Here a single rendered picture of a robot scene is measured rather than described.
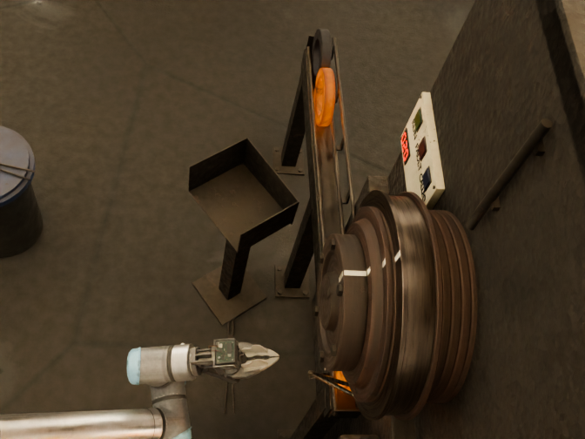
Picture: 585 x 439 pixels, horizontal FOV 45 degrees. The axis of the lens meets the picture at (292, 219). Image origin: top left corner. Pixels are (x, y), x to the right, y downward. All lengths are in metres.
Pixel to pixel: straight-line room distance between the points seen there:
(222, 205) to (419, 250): 0.96
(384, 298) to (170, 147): 1.81
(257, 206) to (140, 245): 0.73
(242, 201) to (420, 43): 1.69
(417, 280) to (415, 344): 0.11
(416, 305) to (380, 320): 0.08
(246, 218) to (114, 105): 1.15
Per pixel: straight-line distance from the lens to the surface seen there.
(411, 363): 1.32
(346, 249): 1.40
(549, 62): 1.18
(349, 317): 1.35
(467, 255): 1.38
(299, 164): 2.98
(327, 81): 2.26
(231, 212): 2.14
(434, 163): 1.56
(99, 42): 3.35
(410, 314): 1.29
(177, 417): 1.91
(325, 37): 2.41
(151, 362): 1.82
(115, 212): 2.83
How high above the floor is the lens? 2.45
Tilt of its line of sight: 59 degrees down
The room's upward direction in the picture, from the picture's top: 17 degrees clockwise
